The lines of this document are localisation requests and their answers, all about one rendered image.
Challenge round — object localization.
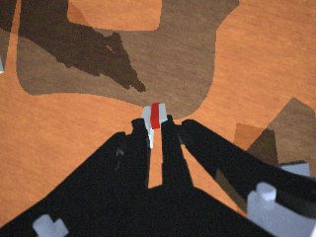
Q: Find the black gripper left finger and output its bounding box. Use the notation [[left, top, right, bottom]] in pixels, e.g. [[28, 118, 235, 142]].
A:
[[0, 106, 154, 237]]

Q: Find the grey sloped panel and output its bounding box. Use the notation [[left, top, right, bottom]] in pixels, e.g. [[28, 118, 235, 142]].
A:
[[275, 162, 316, 182]]

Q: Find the red peg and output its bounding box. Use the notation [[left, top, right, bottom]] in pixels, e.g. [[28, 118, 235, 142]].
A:
[[150, 103, 160, 129]]

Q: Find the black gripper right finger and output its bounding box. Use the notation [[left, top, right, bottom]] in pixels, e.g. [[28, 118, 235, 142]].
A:
[[159, 103, 316, 237]]

